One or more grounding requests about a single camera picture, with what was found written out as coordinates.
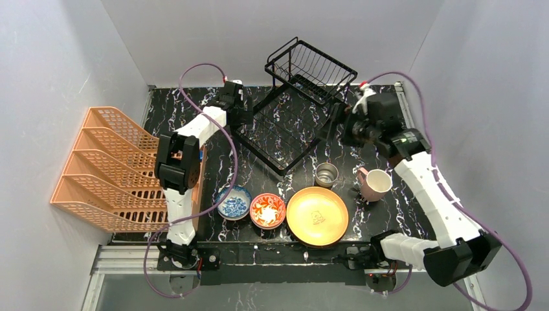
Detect black wire dish rack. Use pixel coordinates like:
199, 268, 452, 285
232, 37, 358, 176

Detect blue floral bowl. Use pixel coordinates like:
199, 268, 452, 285
216, 186, 252, 221

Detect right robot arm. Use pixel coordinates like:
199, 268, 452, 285
320, 93, 502, 286

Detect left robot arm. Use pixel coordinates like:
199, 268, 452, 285
154, 80, 253, 246

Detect stainless steel cup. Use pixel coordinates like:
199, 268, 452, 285
314, 163, 339, 189

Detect pink mug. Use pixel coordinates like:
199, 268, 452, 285
357, 167, 393, 202

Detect yellow plate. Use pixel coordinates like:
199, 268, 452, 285
286, 187, 349, 248

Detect orange patterned bowl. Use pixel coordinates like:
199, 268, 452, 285
249, 193, 286, 230

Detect orange file organizer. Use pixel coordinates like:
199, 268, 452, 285
50, 107, 168, 233

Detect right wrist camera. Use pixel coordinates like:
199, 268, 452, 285
352, 81, 376, 115

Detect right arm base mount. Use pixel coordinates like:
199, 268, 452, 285
332, 242, 399, 294

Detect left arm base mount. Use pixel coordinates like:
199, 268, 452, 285
157, 240, 221, 272

